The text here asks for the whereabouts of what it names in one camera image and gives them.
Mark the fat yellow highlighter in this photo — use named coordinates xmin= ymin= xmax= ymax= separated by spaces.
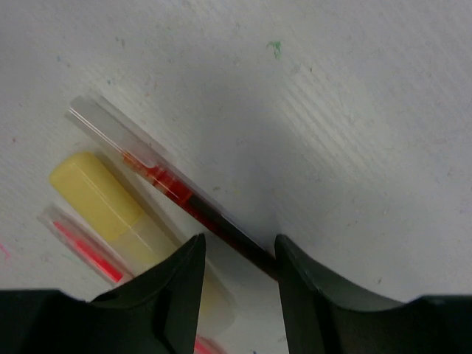
xmin=48 ymin=150 xmax=237 ymax=333

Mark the dark red pen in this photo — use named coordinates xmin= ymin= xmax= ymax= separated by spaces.
xmin=66 ymin=95 xmax=277 ymax=280

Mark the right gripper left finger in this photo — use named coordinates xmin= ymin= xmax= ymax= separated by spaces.
xmin=1 ymin=234 xmax=206 ymax=353

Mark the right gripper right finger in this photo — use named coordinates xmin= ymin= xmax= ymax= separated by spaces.
xmin=275 ymin=235 xmax=471 ymax=353

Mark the pink red pen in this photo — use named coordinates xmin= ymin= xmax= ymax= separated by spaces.
xmin=38 ymin=205 xmax=226 ymax=353

